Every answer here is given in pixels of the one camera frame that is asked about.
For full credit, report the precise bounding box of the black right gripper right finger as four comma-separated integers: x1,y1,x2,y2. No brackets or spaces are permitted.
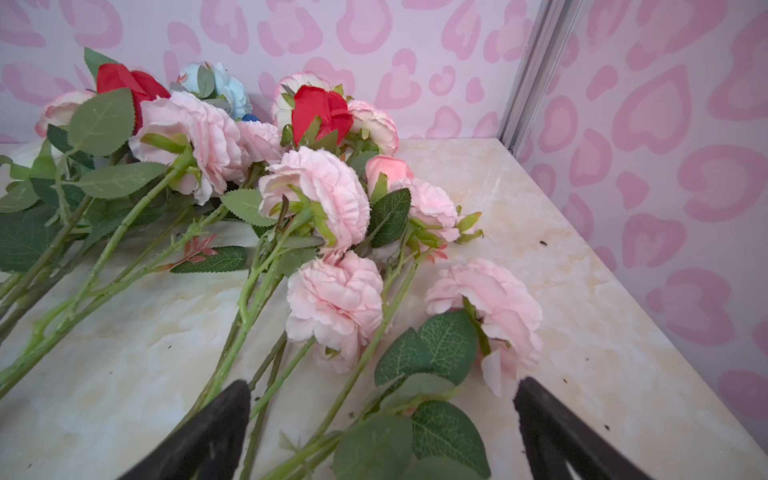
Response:
513,377,650,480

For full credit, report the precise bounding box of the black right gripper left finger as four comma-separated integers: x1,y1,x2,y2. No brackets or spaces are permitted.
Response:
122,380,251,480

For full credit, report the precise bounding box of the large pink peony stem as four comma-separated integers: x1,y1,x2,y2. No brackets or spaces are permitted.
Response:
270,255,543,479

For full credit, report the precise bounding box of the pink peony stem with bud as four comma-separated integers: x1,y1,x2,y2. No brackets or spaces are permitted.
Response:
179,146,370,426

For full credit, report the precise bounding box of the red rose stem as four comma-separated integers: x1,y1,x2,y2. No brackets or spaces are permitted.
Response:
280,85,354,154
1,49,170,319

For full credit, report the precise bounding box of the light blue rose stem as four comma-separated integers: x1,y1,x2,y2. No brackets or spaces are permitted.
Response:
171,62,252,120

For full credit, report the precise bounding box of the pink peony stem pile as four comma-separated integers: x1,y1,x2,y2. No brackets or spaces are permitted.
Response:
1,72,482,394

